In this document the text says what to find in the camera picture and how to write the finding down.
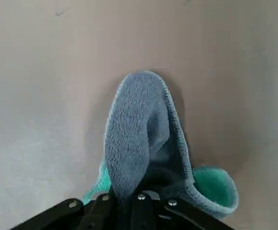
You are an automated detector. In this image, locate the grey cloth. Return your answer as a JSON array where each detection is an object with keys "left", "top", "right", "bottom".
[{"left": 81, "top": 69, "right": 240, "bottom": 221}]

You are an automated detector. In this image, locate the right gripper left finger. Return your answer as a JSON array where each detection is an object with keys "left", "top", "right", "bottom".
[{"left": 8, "top": 194, "right": 120, "bottom": 230}]

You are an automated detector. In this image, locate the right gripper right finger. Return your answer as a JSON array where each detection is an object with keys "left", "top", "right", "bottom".
[{"left": 129, "top": 191, "right": 235, "bottom": 230}]

